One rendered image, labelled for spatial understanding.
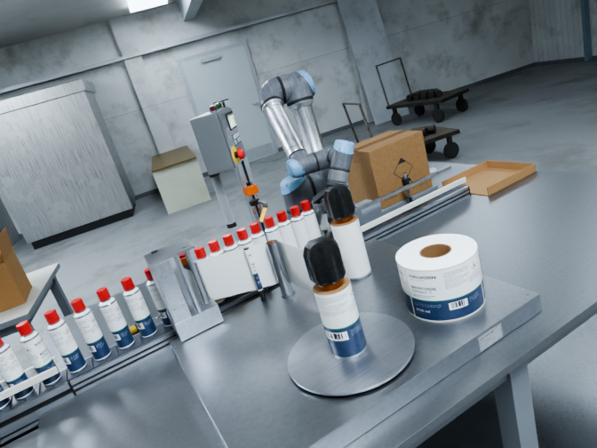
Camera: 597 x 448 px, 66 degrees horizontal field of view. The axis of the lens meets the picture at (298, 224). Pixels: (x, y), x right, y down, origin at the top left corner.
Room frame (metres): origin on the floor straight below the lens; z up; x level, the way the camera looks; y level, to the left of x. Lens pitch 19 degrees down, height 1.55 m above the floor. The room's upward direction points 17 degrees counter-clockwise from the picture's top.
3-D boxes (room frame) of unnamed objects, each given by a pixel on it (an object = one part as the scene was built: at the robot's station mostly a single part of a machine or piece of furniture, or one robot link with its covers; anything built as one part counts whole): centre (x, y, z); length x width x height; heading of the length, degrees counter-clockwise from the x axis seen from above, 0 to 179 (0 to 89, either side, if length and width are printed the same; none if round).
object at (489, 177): (1.96, -0.88, 0.85); 0.30 x 0.26 x 0.04; 113
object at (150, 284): (1.38, 0.49, 0.98); 0.05 x 0.05 x 0.20
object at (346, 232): (1.35, -0.14, 1.03); 0.09 x 0.09 x 0.30
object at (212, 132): (1.61, 0.17, 1.38); 0.17 x 0.10 x 0.19; 168
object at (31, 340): (1.24, 0.84, 0.98); 0.05 x 0.05 x 0.20
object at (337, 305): (0.95, -0.03, 1.04); 0.09 x 0.09 x 0.29
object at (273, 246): (1.35, 0.10, 0.97); 0.05 x 0.05 x 0.19
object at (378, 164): (2.11, -0.47, 0.99); 0.30 x 0.24 x 0.27; 111
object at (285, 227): (1.58, 0.05, 0.98); 0.05 x 0.05 x 0.20
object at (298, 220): (1.59, 0.00, 0.98); 0.05 x 0.05 x 0.20
